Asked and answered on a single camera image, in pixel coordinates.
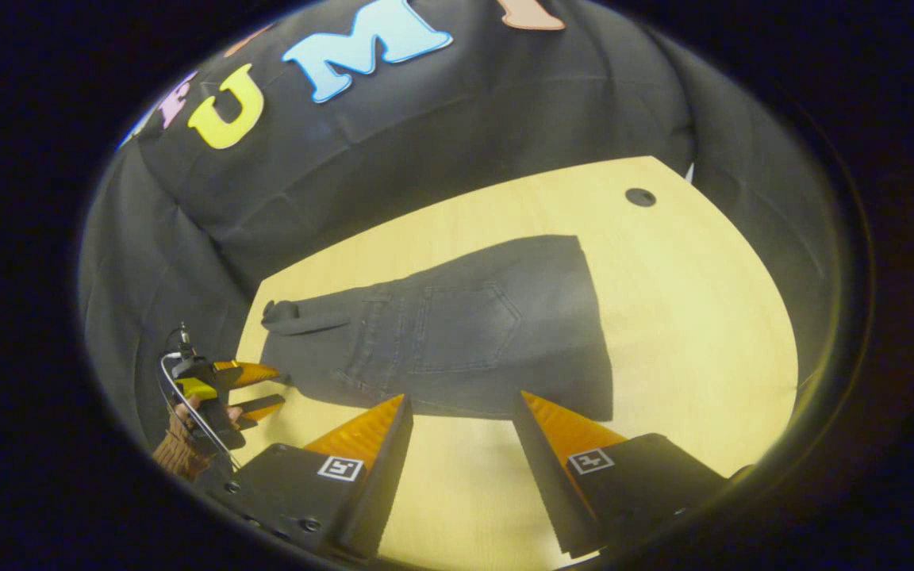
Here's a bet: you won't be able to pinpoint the dark grey jeans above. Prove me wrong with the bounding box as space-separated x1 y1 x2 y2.
259 234 615 423

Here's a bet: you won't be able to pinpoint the black backdrop cloth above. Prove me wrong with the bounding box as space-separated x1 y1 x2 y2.
76 0 847 445

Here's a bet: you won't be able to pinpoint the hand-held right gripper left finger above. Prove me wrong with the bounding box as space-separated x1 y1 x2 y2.
205 393 415 565

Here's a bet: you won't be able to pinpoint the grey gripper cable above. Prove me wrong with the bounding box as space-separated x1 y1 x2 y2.
158 351 240 470

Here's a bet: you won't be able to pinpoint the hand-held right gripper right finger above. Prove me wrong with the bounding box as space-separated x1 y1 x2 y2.
511 389 734 558

